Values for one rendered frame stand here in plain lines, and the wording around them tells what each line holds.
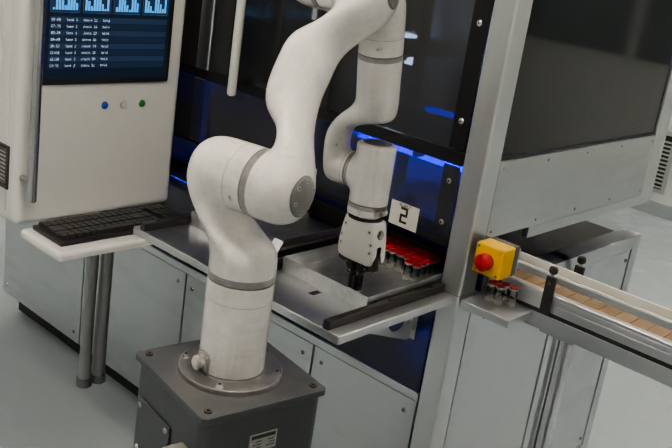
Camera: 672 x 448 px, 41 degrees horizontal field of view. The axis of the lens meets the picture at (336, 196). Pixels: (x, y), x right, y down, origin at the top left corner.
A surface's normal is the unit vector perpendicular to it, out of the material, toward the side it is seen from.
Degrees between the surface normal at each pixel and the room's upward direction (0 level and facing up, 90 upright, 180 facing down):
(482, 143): 90
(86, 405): 0
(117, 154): 90
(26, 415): 0
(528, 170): 90
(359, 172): 88
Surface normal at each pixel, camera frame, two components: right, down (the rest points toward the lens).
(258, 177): -0.40, -0.24
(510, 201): 0.73, 0.30
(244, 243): 0.28, -0.67
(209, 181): -0.54, 0.21
